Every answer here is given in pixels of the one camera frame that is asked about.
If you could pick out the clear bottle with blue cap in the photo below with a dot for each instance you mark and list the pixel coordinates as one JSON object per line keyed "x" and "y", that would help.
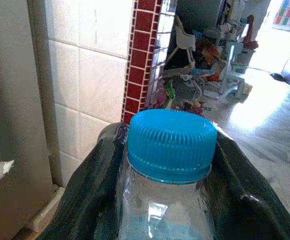
{"x": 169, "y": 140}

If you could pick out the colourful baby bouncer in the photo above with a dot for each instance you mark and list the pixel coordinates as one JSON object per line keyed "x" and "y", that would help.
{"x": 197, "y": 73}

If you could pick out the colourful squares wall poster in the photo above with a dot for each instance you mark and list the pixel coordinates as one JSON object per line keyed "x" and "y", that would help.
{"x": 285, "y": 13}

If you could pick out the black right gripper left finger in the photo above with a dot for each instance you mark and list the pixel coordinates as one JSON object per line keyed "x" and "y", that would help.
{"x": 92, "y": 190}

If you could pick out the red-brown toy figure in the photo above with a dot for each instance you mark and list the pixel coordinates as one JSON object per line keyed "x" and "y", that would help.
{"x": 250, "y": 32}

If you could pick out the grey fridge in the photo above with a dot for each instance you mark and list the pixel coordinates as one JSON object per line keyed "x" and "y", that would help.
{"x": 12, "y": 87}

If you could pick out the red tiled column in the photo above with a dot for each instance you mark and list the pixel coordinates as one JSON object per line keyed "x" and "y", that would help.
{"x": 139, "y": 62}

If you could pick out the white high chair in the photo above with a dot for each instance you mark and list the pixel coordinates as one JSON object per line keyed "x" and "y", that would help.
{"x": 184, "y": 40}

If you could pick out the white step stool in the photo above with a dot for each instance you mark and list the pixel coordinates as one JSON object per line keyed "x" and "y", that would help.
{"x": 234, "y": 65}

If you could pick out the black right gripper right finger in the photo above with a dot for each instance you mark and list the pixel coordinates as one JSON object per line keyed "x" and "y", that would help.
{"x": 249, "y": 215}

